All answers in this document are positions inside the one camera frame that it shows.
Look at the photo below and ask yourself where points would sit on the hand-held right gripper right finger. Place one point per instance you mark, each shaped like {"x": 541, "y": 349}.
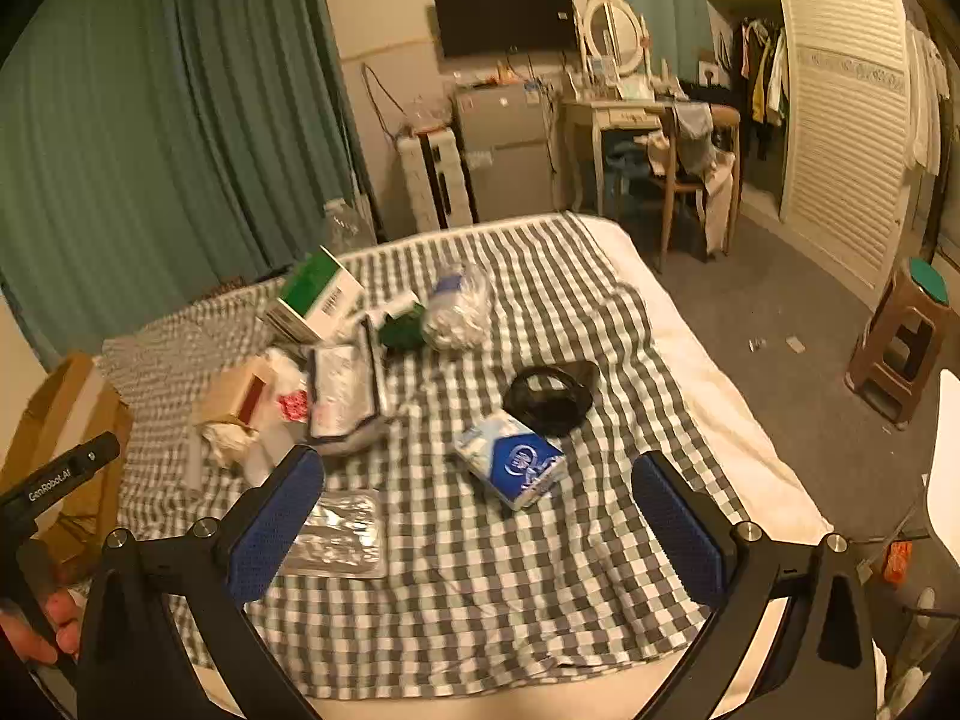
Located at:
{"x": 675, "y": 540}

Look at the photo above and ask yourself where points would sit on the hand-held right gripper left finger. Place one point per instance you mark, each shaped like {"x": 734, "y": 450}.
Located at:
{"x": 277, "y": 525}

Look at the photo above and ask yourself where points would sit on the green white medicine box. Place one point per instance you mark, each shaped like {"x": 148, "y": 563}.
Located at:
{"x": 315, "y": 292}

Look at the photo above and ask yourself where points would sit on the person's left hand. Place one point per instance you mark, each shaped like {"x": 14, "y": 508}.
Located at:
{"x": 66, "y": 621}

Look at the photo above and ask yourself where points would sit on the silver blister pack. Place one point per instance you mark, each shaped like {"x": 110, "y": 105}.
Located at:
{"x": 341, "y": 532}

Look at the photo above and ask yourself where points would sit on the large cardboard box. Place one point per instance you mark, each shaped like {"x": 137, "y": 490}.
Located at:
{"x": 52, "y": 420}

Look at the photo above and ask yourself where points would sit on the crumpled white tissue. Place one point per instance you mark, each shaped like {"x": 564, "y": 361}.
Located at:
{"x": 229, "y": 444}

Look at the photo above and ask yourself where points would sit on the red white wrapper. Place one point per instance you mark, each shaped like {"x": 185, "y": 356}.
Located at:
{"x": 292, "y": 405}

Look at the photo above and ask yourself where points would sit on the small brown paper box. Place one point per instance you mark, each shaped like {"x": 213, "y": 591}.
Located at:
{"x": 229, "y": 394}

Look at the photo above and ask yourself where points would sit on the clear zip pouch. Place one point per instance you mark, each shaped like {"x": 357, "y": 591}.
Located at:
{"x": 343, "y": 386}

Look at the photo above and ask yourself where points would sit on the blue white tissue pack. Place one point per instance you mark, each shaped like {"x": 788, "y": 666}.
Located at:
{"x": 510, "y": 461}

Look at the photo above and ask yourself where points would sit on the grey white checkered blanket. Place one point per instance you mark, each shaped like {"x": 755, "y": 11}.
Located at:
{"x": 487, "y": 600}

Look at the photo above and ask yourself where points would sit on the orange packet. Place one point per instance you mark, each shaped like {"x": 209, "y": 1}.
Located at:
{"x": 898, "y": 562}

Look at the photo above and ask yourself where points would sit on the dark green small packet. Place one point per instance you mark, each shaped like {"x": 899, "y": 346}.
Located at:
{"x": 401, "y": 331}

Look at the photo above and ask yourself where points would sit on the white ointment tube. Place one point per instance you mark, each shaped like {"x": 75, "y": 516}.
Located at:
{"x": 394, "y": 307}

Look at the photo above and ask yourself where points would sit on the clear bag of cotton swabs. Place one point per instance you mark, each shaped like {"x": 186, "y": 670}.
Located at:
{"x": 459, "y": 307}

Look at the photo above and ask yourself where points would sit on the brown plastic stool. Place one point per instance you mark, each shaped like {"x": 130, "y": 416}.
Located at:
{"x": 900, "y": 337}

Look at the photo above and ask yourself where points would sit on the large clear water bottle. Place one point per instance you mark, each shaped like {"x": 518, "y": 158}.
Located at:
{"x": 346, "y": 225}

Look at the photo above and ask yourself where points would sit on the wooden chair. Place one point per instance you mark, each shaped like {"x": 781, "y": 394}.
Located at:
{"x": 686, "y": 187}

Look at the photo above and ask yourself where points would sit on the wide green curtain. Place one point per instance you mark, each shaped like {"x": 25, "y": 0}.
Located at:
{"x": 165, "y": 135}

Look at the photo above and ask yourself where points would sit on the white suitcase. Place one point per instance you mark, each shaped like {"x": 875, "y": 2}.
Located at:
{"x": 439, "y": 180}

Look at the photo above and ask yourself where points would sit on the grey small fridge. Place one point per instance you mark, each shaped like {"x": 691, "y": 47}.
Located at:
{"x": 506, "y": 154}

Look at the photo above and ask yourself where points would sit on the white dressing table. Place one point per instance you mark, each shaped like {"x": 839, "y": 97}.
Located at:
{"x": 592, "y": 120}

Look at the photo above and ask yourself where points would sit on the white louvered wardrobe door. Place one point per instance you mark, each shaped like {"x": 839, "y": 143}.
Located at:
{"x": 847, "y": 135}

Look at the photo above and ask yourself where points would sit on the hanging clothes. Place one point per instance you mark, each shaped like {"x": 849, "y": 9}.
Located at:
{"x": 765, "y": 75}

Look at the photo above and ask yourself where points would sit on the white hanging garment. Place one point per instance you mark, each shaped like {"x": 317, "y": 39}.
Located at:
{"x": 926, "y": 97}

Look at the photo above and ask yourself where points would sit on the white oval mirror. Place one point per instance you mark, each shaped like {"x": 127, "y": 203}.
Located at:
{"x": 613, "y": 30}

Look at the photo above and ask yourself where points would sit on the black wall television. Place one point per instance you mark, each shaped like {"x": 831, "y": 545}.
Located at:
{"x": 502, "y": 19}

